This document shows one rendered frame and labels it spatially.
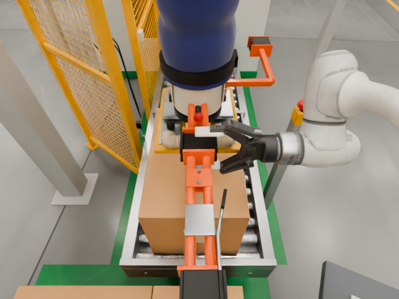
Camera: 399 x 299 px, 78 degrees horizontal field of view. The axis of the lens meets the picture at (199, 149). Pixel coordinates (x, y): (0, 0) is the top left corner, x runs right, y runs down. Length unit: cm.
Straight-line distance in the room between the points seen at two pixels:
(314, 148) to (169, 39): 46
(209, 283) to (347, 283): 77
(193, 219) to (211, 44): 42
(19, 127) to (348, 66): 159
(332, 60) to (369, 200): 188
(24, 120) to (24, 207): 95
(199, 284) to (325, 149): 43
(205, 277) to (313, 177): 195
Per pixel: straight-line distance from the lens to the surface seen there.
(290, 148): 66
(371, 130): 305
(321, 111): 65
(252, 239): 133
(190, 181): 58
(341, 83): 63
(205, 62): 67
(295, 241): 200
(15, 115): 166
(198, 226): 53
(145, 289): 127
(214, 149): 62
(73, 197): 225
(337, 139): 69
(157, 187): 97
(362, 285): 120
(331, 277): 116
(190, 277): 49
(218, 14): 63
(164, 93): 103
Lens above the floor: 177
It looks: 49 degrees down
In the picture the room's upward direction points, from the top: straight up
